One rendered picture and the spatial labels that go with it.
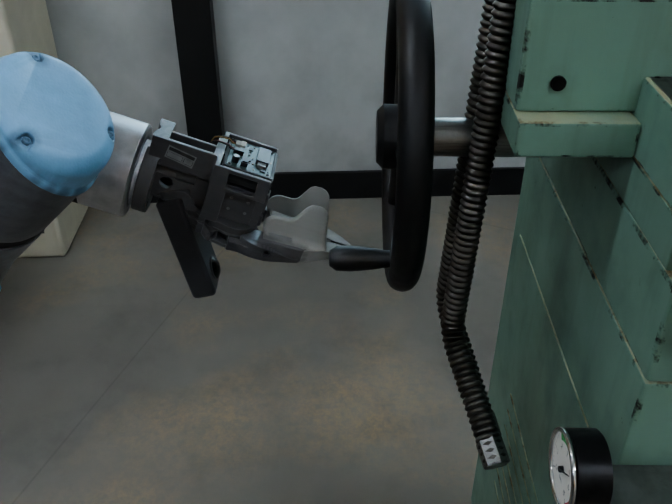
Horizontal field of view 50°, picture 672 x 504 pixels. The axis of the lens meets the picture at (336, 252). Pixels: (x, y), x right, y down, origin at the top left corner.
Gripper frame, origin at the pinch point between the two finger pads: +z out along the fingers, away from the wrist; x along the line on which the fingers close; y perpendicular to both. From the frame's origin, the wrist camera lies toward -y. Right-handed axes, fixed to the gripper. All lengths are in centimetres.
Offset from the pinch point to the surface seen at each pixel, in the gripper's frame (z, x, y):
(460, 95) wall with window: 44, 136, -24
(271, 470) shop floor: 12, 30, -70
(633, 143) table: 16.5, -8.1, 22.9
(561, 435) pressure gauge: 17.0, -22.1, 4.4
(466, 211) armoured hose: 9.1, -2.9, 10.2
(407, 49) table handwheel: -2.6, -6.6, 23.3
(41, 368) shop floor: -38, 56, -88
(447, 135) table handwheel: 5.3, 0.7, 15.2
